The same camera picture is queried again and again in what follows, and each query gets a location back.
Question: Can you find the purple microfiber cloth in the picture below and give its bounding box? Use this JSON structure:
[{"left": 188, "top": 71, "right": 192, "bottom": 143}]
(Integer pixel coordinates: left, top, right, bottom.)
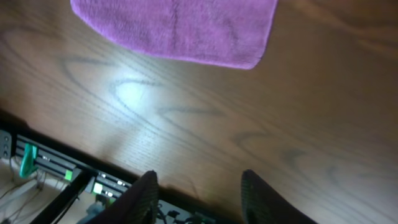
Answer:
[{"left": 70, "top": 0, "right": 278, "bottom": 70}]

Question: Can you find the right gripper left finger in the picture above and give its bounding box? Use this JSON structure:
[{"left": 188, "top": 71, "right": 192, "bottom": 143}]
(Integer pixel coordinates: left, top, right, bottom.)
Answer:
[{"left": 87, "top": 170, "right": 159, "bottom": 224}]

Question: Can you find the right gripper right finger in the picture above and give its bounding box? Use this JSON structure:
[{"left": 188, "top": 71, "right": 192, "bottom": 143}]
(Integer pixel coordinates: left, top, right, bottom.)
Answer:
[{"left": 241, "top": 169, "right": 316, "bottom": 224}]

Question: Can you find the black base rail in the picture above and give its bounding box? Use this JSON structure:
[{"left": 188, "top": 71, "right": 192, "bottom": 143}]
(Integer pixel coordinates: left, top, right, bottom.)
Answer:
[{"left": 0, "top": 108, "right": 243, "bottom": 224}]

